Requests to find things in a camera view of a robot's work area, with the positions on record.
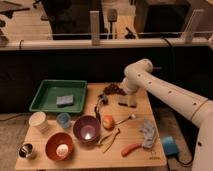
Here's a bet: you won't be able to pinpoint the light blue cloth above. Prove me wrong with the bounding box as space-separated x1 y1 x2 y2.
139 119 157 149

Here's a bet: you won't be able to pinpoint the purple bowl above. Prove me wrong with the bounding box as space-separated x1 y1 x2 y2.
73 115 101 143

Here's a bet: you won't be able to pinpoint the small blue cup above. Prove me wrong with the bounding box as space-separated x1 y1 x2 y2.
56 113 71 129

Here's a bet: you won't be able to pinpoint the blue sponge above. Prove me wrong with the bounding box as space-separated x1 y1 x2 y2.
56 95 74 106

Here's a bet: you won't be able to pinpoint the grey horizontal rail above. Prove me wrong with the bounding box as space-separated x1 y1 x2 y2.
0 37 213 51

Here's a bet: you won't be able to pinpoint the black cable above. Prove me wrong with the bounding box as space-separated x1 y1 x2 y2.
161 36 178 76

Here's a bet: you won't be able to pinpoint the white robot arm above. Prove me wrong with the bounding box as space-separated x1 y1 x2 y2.
122 59 213 171

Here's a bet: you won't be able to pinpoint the dark red grape bunch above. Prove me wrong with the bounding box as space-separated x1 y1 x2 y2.
103 83 126 96

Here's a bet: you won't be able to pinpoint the red bowl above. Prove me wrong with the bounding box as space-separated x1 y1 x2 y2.
45 132 74 161

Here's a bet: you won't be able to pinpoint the red apple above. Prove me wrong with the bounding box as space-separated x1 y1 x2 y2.
102 115 115 130

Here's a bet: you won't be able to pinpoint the white paper cup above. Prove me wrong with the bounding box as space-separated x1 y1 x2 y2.
29 111 49 133

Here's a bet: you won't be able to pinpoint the small metal cup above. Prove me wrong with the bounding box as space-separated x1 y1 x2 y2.
18 143 36 159

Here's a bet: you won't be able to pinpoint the yellow tongs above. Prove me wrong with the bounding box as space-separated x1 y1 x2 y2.
97 128 120 153

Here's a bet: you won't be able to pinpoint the orange carrot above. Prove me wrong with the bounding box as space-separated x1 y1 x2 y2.
121 143 142 157

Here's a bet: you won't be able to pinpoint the wooden board table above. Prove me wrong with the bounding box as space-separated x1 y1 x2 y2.
15 88 167 171

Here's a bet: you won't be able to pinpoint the green plastic tray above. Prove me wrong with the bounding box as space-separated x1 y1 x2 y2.
29 80 87 115

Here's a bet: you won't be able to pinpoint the grey rectangular block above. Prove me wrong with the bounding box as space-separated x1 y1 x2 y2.
118 96 137 108

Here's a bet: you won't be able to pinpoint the black handled tool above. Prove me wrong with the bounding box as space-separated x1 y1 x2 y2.
94 94 108 121

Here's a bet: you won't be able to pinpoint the blue box on floor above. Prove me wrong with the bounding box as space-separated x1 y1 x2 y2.
161 136 179 156

